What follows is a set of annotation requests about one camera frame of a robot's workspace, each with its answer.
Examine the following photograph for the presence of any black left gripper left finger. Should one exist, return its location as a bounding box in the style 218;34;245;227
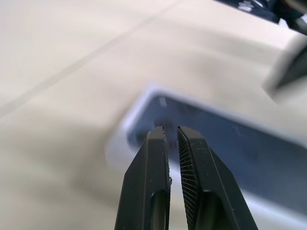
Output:
114;126;172;230

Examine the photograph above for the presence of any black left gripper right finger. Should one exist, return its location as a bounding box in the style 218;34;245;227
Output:
177;126;259;230

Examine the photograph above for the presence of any dark blue smartphone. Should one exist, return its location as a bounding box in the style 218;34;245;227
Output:
126;94;307;166

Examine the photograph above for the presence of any dark blue printed item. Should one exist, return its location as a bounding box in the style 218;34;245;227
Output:
213;0;307;25

